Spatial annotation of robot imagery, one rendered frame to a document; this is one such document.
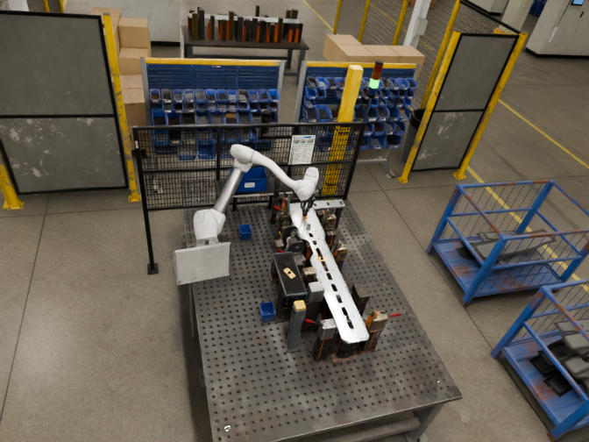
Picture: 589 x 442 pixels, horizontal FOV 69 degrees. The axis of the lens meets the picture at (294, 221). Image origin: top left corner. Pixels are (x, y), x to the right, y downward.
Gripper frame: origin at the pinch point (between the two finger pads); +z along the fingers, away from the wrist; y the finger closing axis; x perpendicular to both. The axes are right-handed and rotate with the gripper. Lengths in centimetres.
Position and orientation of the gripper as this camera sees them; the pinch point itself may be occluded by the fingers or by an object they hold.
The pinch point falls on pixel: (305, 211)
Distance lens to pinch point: 345.3
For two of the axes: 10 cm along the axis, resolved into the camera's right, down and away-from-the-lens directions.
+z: -1.3, 7.6, 6.4
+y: 9.5, -0.8, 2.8
